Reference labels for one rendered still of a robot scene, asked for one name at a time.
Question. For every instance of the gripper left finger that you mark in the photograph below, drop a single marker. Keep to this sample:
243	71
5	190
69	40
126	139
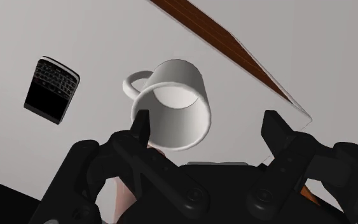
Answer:
154	169

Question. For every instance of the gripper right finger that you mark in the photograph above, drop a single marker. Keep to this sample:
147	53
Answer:
285	161

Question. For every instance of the white mug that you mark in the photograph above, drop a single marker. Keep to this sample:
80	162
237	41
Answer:
178	127

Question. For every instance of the black keypad phone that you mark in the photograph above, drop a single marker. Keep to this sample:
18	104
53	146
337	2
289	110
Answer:
50	93

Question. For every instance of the white table with brown side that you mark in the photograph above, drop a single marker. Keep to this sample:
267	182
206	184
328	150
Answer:
98	34

